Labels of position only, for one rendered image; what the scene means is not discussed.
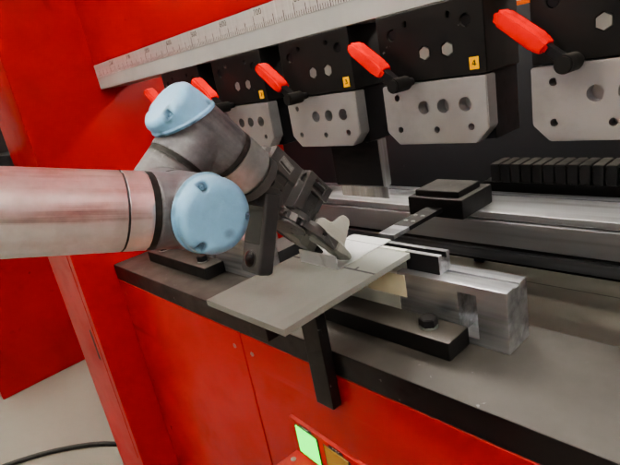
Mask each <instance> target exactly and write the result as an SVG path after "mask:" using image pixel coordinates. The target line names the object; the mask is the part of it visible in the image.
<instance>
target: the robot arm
mask: <svg viewBox="0 0 620 465"><path fill-rule="evenodd" d="M145 125H146V128H147V129H148V130H149V131H150V132H151V134H152V135H153V136H154V137H155V138H154V139H153V140H152V142H151V145H150V146H149V148H148V150H147V151H146V153H145V154H144V155H143V157H142V158H141V160H140V161H139V163H138V164H137V166H136V168H135V169H134V170H133V171H127V170H100V169H72V168H45V167H17V166H0V259H9V258H25V257H40V256H71V255H86V254H101V253H117V252H133V251H146V250H162V249H177V248H185V249H186V250H188V251H190V252H192V253H196V254H205V255H217V254H221V253H224V252H226V251H228V250H230V249H232V248H233V247H234V246H236V245H237V244H238V243H239V241H240V240H241V239H242V237H243V236H244V252H243V262H242V269H243V270H244V271H246V272H250V273H253V274H256V275H258V276H269V275H271V274H272V272H273V263H274V253H275V243H276V234H277V233H279V234H281V235H282V236H284V237H285V238H286V239H288V240H289V241H291V242H293V243H295V244H296V245H298V246H300V247H301V248H303V249H304V250H307V251H312V252H317V253H321V254H322V253H323V250H322V249H321V248H320V247H319V246H321V247H323V248H324V249H325V250H326V251H327V252H329V253H330V254H331V255H333V256H336V257H337V259H338V260H350V259H351V258H352V256H351V254H350V252H349V251H348V250H347V249H346V247H345V242H346V237H347V233H348V229H349V225H350V222H349V220H348V218H347V217H346V216H344V215H340V216H338V218H336V219H335V220H334V221H328V220H327V219H325V218H322V217H321V218H317V219H316V214H317V213H318V211H319V210H320V208H321V206H322V204H323V202H324V203H327V201H328V198H329V196H330V194H331V192H332V189H331V188H330V187H329V186H328V185H326V184H325V183H324V182H323V181H322V180H321V179H320V178H319V177H318V176H317V175H316V174H315V173H314V172H313V171H307V170H303V169H302V168H301V167H300V166H299V165H298V164H297V163H296V162H295V161H294V160H293V159H292V158H290V157H289V156H288V155H287V154H286V153H285V152H284V151H283V150H282V149H281V148H280V147H279V146H272V147H268V146H260V145H259V144H258V143H257V142H256V141H255V140H254V139H252V138H251V137H250V136H249V135H248V134H246V132H245V131H244V130H243V129H242V128H241V127H240V126H239V125H237V124H236V123H235V122H234V121H233V120H232V119H231V118H230V117H229V116H227V115H226V114H225V113H224V112H223V111H222V110H221V109H220V108H219V107H217V106H216V105H215V102H214V101H213V100H210V99H209V98H208V97H207V96H206V95H204V94H203V93H202V92H201V91H200V90H198V89H196V88H195V87H193V86H192V85H191V84H189V83H187V82H184V81H181V82H175V83H173V84H172V85H170V86H169V87H167V88H166V89H164V90H163V91H162V92H161V93H160V94H159V95H158V96H157V98H156V99H155V100H154V101H153V103H152V104H151V105H150V107H149V111H148V112H147V114H146V116H145ZM316 179H317V181H318V182H320V183H321V184H322V185H323V186H324V187H325V188H326V189H324V188H323V187H322V186H321V185H320V184H319V183H318V182H317V181H316ZM314 243H315V244H314Z"/></svg>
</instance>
